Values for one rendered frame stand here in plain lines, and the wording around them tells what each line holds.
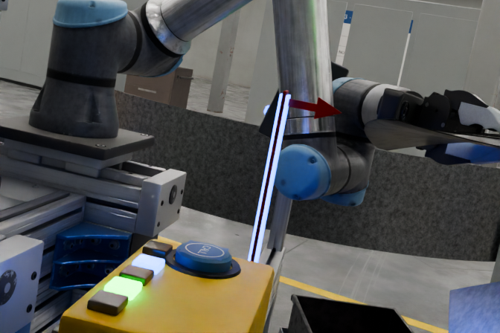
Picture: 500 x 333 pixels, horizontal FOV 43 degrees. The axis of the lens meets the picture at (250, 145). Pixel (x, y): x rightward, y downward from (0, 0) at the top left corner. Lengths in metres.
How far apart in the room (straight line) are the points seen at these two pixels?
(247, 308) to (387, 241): 2.23
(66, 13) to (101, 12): 0.06
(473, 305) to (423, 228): 1.93
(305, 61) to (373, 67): 6.01
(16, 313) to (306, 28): 0.50
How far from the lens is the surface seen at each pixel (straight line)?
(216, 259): 0.44
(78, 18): 1.09
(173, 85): 7.38
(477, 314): 0.73
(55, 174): 1.10
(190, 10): 1.13
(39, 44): 11.01
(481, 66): 5.00
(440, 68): 6.75
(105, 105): 1.10
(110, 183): 1.06
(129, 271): 0.41
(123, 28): 1.12
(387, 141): 0.77
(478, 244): 2.84
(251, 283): 0.44
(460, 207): 2.72
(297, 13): 0.87
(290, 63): 0.87
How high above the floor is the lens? 1.22
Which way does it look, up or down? 8 degrees down
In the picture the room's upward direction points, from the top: 11 degrees clockwise
